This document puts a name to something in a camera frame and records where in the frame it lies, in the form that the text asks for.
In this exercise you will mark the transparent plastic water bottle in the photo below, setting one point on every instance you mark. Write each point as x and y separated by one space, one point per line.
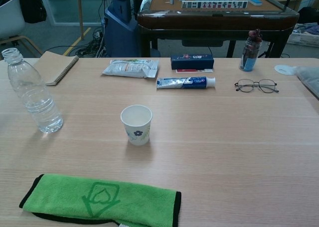
37 104

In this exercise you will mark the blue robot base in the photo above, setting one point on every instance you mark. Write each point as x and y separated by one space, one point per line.
119 37

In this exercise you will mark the white paper cup flower print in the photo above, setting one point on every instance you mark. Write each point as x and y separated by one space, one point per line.
137 134

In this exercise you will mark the blue white toothpaste tube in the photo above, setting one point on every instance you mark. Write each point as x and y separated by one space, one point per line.
184 83

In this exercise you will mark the white plastic wipes packet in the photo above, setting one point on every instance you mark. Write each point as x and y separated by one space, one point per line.
127 68

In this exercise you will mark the red and white card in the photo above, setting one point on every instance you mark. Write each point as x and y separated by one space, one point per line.
194 70

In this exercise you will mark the dark blue rectangular box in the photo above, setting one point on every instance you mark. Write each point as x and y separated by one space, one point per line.
192 62

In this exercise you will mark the glass jar with dried flowers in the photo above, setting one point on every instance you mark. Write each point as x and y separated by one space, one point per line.
249 60

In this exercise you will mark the dark wooden mahjong table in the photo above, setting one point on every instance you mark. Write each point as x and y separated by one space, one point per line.
214 20

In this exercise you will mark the brown spiral notebook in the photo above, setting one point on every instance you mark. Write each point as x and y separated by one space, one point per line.
54 67

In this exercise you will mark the face-up mahjong tile row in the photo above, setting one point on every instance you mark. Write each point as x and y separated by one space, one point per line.
214 4

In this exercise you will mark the wooden pole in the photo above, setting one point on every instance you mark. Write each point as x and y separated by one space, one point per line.
80 12

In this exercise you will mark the white round lid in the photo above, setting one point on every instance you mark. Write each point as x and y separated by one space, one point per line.
282 69

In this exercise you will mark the green microfiber cloth black trim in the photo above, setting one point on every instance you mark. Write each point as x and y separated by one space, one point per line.
62 199

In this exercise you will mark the grey garment in plastic bag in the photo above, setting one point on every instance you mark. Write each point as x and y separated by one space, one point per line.
309 79

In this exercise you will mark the white plastic basket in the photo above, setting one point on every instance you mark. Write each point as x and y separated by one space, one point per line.
302 38

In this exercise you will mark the black bag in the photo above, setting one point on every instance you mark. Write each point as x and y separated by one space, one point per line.
33 7

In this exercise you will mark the white chair wooden legs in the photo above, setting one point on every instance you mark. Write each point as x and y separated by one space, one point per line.
10 17

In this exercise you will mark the thin metal frame eyeglasses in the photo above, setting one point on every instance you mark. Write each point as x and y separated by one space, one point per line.
256 82

